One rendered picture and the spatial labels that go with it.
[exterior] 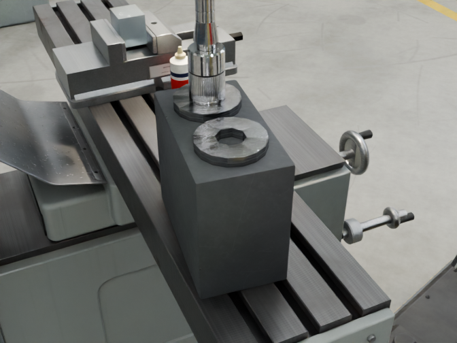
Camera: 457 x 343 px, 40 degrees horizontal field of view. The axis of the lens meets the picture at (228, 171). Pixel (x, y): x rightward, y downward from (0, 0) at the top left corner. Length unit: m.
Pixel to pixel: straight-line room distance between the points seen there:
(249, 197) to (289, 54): 2.93
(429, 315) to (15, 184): 0.89
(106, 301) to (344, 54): 2.60
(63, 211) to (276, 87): 2.23
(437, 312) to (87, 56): 0.86
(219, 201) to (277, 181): 0.07
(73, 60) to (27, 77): 2.29
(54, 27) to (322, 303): 1.01
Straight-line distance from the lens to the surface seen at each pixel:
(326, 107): 3.13
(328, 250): 0.89
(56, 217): 1.18
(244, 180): 0.71
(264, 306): 0.81
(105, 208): 1.20
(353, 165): 1.64
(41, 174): 1.12
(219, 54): 0.78
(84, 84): 1.22
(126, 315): 1.41
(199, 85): 0.79
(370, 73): 3.49
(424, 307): 1.36
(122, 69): 1.23
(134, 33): 1.24
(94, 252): 1.25
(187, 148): 0.74
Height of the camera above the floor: 1.56
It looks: 36 degrees down
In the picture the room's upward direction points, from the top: straight up
